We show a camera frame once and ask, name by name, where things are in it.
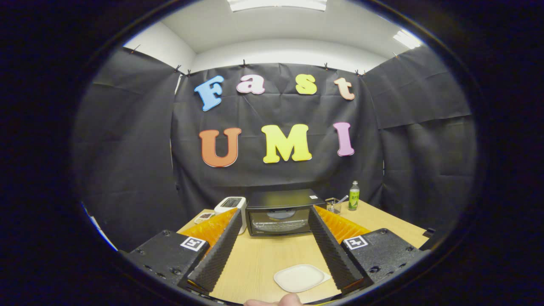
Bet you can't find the clear glass cup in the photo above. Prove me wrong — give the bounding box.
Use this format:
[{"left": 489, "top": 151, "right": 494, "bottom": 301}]
[{"left": 325, "top": 195, "right": 349, "bottom": 214}]

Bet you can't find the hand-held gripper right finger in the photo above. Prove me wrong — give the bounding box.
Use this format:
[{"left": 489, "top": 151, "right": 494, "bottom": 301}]
[{"left": 308, "top": 205, "right": 430, "bottom": 296}]

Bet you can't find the small ceiling light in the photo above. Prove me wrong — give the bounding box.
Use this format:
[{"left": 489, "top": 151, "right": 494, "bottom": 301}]
[{"left": 392, "top": 29, "right": 422, "bottom": 49}]

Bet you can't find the green label drink bottle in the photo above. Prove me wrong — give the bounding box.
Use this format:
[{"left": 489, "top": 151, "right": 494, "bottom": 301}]
[{"left": 348, "top": 181, "right": 360, "bottom": 211}]

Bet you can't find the white pop-up toaster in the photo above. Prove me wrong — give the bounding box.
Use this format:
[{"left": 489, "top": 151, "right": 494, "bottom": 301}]
[{"left": 214, "top": 196, "right": 247, "bottom": 235}]

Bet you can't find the long ceiling light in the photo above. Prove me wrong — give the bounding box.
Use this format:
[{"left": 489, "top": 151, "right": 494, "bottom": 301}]
[{"left": 227, "top": 0, "right": 328, "bottom": 12}]

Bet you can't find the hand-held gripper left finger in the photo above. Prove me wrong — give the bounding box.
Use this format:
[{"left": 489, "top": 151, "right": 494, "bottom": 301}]
[{"left": 123, "top": 207, "right": 243, "bottom": 296}]

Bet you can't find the white plate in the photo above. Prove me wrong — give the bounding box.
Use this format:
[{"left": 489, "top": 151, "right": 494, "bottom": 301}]
[{"left": 273, "top": 264, "right": 331, "bottom": 293}]

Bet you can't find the black toaster oven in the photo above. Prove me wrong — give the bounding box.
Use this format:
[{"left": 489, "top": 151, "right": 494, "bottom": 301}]
[{"left": 245, "top": 189, "right": 327, "bottom": 237}]

